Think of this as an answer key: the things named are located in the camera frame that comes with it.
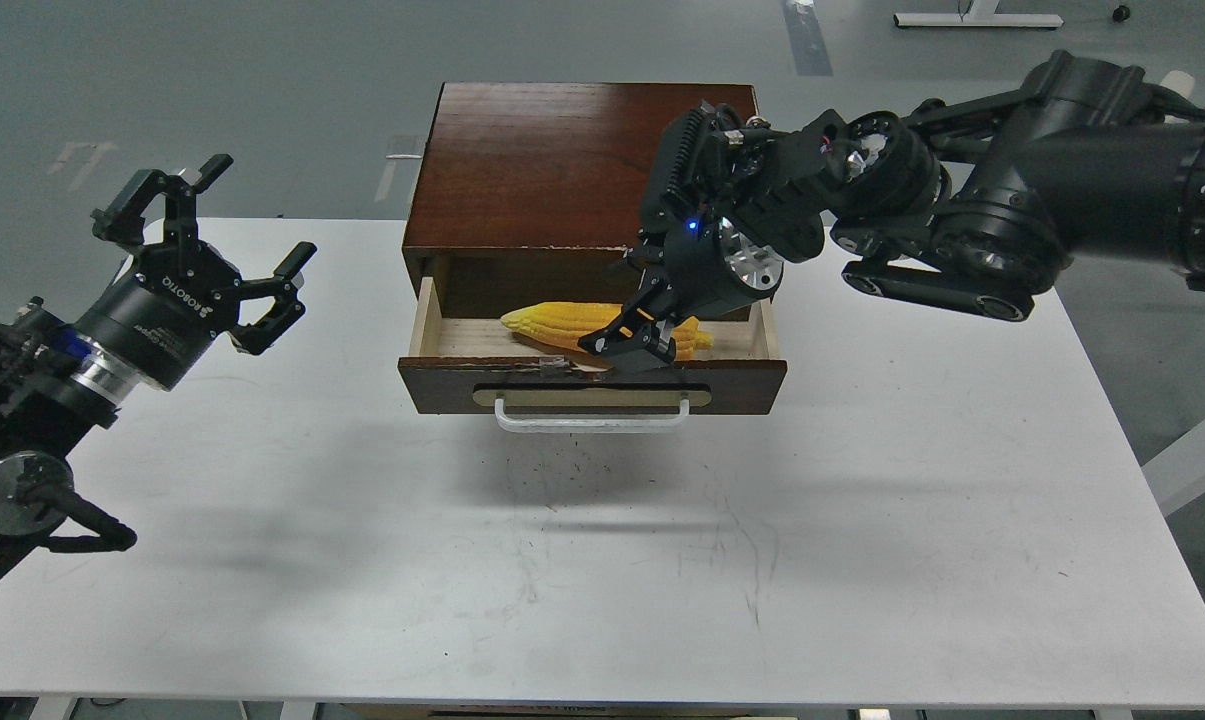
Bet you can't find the yellow corn cob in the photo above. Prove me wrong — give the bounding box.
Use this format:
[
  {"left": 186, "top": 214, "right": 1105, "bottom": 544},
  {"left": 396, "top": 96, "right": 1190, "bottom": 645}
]
[{"left": 500, "top": 301, "right": 715, "bottom": 360}]

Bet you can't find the dark wooden cabinet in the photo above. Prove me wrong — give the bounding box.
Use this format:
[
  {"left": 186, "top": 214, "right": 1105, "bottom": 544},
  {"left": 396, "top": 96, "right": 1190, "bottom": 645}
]
[{"left": 402, "top": 82, "right": 756, "bottom": 319}]

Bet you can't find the white table leg base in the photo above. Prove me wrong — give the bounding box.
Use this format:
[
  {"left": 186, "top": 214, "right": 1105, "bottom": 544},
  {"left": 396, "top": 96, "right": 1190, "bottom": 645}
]
[{"left": 893, "top": 1, "right": 1065, "bottom": 31}]

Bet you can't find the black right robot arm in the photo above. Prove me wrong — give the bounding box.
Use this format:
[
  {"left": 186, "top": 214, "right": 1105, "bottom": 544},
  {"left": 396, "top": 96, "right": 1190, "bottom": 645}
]
[{"left": 578, "top": 51, "right": 1205, "bottom": 373}]

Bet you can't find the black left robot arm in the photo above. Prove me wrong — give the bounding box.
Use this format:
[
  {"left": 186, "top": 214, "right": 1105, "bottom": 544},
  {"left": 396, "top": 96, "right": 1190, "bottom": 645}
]
[{"left": 0, "top": 154, "right": 317, "bottom": 579}]

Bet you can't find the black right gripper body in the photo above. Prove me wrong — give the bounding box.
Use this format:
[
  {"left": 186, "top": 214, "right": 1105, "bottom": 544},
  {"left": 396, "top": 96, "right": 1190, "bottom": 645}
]
[{"left": 624, "top": 222, "right": 784, "bottom": 323}]

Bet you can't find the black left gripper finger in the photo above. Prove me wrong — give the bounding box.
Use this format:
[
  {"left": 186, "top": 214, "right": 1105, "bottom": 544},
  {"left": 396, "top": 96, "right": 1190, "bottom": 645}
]
[
  {"left": 227, "top": 241, "right": 317, "bottom": 356},
  {"left": 92, "top": 153, "right": 235, "bottom": 256}
]

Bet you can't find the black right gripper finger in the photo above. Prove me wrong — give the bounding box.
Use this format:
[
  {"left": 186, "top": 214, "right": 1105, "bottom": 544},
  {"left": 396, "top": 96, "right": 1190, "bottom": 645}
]
[
  {"left": 612, "top": 311, "right": 703, "bottom": 374},
  {"left": 576, "top": 284, "right": 672, "bottom": 359}
]

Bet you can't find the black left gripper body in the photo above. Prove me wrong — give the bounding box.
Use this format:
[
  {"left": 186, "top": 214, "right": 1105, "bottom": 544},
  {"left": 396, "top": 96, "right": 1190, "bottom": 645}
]
[{"left": 74, "top": 243, "right": 242, "bottom": 389}]

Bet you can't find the wooden drawer with white handle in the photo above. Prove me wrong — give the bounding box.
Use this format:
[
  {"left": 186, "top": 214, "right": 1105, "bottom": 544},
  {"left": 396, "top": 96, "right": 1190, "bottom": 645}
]
[{"left": 398, "top": 277, "right": 788, "bottom": 424}]

